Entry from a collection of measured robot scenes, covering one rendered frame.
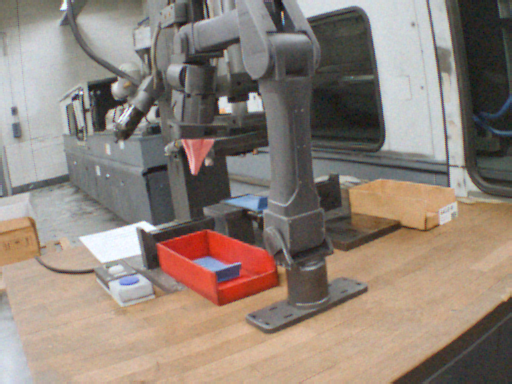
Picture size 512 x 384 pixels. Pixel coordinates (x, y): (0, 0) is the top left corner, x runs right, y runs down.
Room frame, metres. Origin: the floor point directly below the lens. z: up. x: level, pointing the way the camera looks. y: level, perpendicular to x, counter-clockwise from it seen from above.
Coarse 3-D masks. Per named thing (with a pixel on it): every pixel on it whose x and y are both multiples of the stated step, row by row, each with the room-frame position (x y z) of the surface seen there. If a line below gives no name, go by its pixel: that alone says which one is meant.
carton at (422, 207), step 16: (352, 192) 1.19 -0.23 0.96; (368, 192) 1.14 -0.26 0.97; (384, 192) 1.25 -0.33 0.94; (400, 192) 1.20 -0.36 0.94; (416, 192) 1.15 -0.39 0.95; (432, 192) 1.10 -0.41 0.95; (448, 192) 1.06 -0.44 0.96; (352, 208) 1.19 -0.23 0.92; (368, 208) 1.14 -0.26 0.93; (384, 208) 1.09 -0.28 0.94; (400, 208) 1.05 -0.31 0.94; (416, 208) 1.01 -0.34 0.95; (432, 208) 1.10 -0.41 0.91; (448, 208) 1.03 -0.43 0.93; (400, 224) 1.05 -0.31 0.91; (416, 224) 1.01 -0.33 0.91; (432, 224) 1.00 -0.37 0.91
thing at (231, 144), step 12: (240, 96) 1.12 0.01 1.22; (240, 108) 1.13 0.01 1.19; (228, 120) 1.11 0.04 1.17; (240, 120) 1.08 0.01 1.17; (252, 120) 1.09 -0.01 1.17; (264, 120) 1.11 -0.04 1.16; (228, 132) 1.10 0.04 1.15; (240, 132) 1.11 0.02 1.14; (252, 132) 1.11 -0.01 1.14; (264, 132) 1.12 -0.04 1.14; (216, 144) 1.05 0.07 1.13; (228, 144) 1.07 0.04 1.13; (240, 144) 1.08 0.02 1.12; (252, 144) 1.10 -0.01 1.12; (264, 144) 1.11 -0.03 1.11; (216, 156) 1.05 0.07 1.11; (240, 156) 1.12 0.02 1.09
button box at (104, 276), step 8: (120, 264) 0.96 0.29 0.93; (64, 272) 1.02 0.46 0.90; (72, 272) 1.01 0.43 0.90; (80, 272) 1.00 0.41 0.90; (88, 272) 1.00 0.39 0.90; (96, 272) 0.93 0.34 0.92; (104, 272) 0.91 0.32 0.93; (120, 272) 0.90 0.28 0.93; (128, 272) 0.90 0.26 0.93; (136, 272) 0.90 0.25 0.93; (104, 280) 0.88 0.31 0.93; (112, 280) 0.87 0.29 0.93; (104, 288) 0.90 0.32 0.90
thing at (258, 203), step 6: (240, 198) 1.16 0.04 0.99; (246, 198) 1.15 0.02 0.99; (252, 198) 1.15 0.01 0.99; (258, 198) 1.14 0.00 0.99; (264, 198) 1.03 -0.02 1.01; (240, 204) 1.10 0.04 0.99; (246, 204) 1.09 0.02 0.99; (252, 204) 1.09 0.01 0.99; (258, 204) 1.03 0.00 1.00; (264, 204) 1.04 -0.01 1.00; (258, 210) 1.04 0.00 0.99
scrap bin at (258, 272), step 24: (168, 240) 0.99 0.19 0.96; (192, 240) 1.01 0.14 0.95; (216, 240) 1.00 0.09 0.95; (168, 264) 0.93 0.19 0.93; (192, 264) 0.83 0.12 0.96; (264, 264) 0.85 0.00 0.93; (192, 288) 0.85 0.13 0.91; (216, 288) 0.76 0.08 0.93; (240, 288) 0.79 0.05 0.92; (264, 288) 0.81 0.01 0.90
